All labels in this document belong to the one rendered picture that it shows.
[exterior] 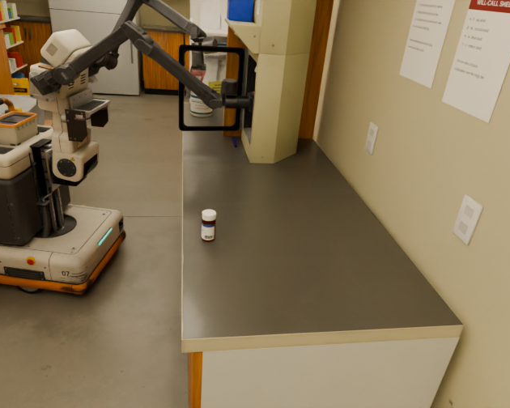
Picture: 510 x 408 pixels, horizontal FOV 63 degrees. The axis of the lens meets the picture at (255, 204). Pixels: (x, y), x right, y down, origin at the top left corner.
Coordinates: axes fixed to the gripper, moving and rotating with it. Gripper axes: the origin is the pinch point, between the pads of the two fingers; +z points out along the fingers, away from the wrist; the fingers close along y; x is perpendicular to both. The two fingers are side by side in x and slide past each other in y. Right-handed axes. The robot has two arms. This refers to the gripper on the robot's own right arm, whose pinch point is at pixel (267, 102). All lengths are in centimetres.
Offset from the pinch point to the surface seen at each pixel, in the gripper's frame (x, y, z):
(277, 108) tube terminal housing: -0.9, -14.5, 1.5
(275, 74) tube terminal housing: -15.3, -14.6, -0.2
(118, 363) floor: 116, -39, -72
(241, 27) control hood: -32.4, -14.8, -14.9
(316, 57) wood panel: -17.1, 22.6, 27.2
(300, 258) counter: 25, -88, -4
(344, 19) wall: -35, 13, 36
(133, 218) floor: 115, 100, -80
